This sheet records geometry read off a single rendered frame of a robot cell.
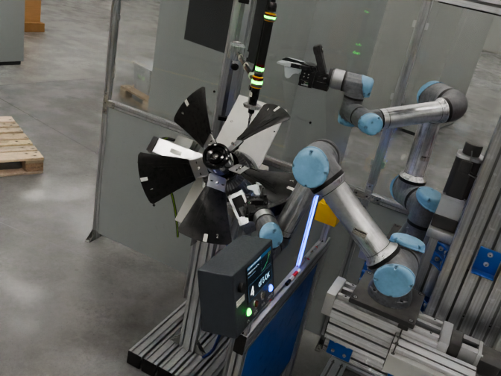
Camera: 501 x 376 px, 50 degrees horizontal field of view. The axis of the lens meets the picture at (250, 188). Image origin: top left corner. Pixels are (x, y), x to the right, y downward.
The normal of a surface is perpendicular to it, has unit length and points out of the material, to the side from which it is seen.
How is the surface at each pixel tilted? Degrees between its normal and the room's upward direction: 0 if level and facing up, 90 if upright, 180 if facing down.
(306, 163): 85
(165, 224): 90
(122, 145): 90
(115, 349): 0
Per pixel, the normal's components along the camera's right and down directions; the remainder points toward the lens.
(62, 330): 0.19, -0.90
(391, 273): -0.32, 0.40
